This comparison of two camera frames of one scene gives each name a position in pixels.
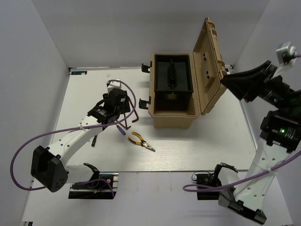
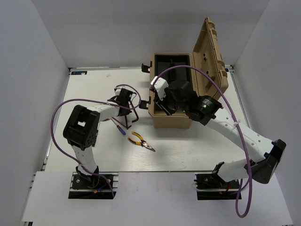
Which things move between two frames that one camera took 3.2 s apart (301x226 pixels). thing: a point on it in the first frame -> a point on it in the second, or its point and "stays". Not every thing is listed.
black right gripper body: (274, 90) -> (169, 104)
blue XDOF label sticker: (80, 72) stays
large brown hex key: (137, 117) stays
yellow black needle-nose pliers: (143, 143) stays
